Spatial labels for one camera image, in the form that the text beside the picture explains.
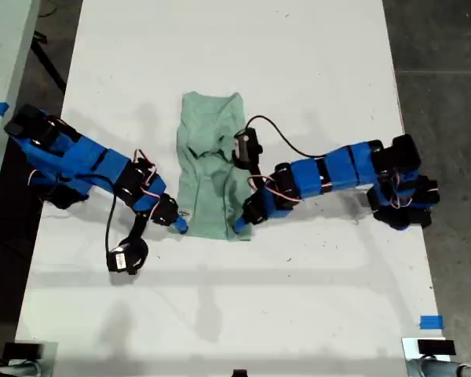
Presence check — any pale green t-shirt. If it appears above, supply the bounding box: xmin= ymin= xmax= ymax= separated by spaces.
xmin=175 ymin=90 xmax=256 ymax=243

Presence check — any black stand leg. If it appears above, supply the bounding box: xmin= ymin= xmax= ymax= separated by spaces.
xmin=30 ymin=31 xmax=68 ymax=94

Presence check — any small black box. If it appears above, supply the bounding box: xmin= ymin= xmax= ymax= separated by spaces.
xmin=417 ymin=339 xmax=456 ymax=357
xmin=2 ymin=342 xmax=43 ymax=361

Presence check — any silver metal plate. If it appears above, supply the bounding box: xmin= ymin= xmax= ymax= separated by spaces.
xmin=400 ymin=336 xmax=452 ymax=362

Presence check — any white side table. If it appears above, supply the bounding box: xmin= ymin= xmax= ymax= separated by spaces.
xmin=0 ymin=0 xmax=42 ymax=229

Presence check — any black camera stalk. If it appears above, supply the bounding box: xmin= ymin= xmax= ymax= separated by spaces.
xmin=126 ymin=211 xmax=148 ymax=247
xmin=247 ymin=159 xmax=265 ymax=193

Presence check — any black camera cable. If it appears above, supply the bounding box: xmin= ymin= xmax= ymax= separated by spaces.
xmin=245 ymin=115 xmax=327 ymax=160
xmin=104 ymin=194 xmax=121 ymax=254

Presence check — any grey black camera box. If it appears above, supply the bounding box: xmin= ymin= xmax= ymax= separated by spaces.
xmin=232 ymin=127 xmax=265 ymax=170

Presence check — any black camera box white label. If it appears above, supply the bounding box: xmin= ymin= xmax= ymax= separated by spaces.
xmin=106 ymin=238 xmax=149 ymax=276

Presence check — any thin dark cable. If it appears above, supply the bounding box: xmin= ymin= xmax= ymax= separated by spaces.
xmin=38 ymin=0 xmax=62 ymax=19

